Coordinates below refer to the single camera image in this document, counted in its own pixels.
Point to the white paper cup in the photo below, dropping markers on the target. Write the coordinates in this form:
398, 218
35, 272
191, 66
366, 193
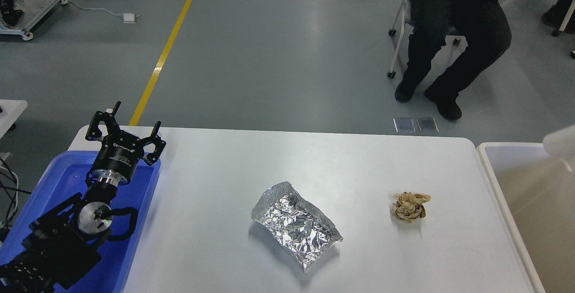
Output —
560, 143

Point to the white plastic bin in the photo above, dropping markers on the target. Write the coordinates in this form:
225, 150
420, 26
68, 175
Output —
536, 194

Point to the white side table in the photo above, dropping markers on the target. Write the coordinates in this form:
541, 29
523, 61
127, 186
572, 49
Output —
11, 111

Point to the crumpled aluminium foil tray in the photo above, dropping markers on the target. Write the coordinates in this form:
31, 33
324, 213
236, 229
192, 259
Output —
299, 227

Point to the blue plastic bin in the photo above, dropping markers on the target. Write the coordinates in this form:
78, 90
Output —
85, 221

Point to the crumpled brown paper ball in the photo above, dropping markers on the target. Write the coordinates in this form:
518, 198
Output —
409, 207

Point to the white power adapter with cable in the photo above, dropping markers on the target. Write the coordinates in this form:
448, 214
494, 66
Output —
126, 17

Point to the floor socket plates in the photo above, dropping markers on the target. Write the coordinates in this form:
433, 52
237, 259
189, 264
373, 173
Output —
415, 125

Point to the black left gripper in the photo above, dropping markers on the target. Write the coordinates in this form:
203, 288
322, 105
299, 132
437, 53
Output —
120, 151

